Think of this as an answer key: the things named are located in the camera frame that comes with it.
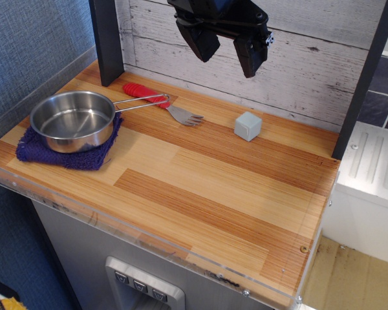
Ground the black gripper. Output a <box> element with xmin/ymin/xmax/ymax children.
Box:
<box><xmin>167</xmin><ymin>1</ymin><xmax>274</xmax><ymax>78</ymax></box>

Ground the dark right post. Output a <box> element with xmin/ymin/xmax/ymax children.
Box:
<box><xmin>332</xmin><ymin>1</ymin><xmax>388</xmax><ymax>160</ymax></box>

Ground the silver dispenser panel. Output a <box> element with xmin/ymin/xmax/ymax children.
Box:
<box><xmin>105</xmin><ymin>256</ymin><xmax>186</xmax><ymax>309</ymax></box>

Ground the white toy sink unit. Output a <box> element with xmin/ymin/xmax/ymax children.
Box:
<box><xmin>322</xmin><ymin>122</ymin><xmax>388</xmax><ymax>262</ymax></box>

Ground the purple towel cloth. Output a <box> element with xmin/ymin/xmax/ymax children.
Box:
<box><xmin>16</xmin><ymin>116</ymin><xmax>123</xmax><ymax>171</ymax></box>

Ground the clear acrylic edge guard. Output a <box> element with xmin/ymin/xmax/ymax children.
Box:
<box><xmin>0</xmin><ymin>157</ymin><xmax>337</xmax><ymax>309</ymax></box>

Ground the dark post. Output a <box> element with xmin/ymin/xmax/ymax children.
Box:
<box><xmin>332</xmin><ymin>1</ymin><xmax>388</xmax><ymax>160</ymax></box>
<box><xmin>89</xmin><ymin>0</ymin><xmax>124</xmax><ymax>87</ymax></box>

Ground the dark left post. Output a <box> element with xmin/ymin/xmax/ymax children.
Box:
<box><xmin>89</xmin><ymin>0</ymin><xmax>124</xmax><ymax>87</ymax></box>

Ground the grey cube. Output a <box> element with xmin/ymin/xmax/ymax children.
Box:
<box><xmin>234</xmin><ymin>112</ymin><xmax>263</xmax><ymax>141</ymax></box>

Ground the red-handled metal fork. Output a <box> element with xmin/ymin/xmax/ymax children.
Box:
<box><xmin>122</xmin><ymin>82</ymin><xmax>203</xmax><ymax>126</ymax></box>

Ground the stainless steel pot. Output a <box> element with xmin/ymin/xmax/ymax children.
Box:
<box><xmin>30</xmin><ymin>90</ymin><xmax>152</xmax><ymax>153</ymax></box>

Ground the yellow black object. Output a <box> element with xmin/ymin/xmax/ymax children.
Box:
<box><xmin>0</xmin><ymin>297</ymin><xmax>27</xmax><ymax>310</ymax></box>

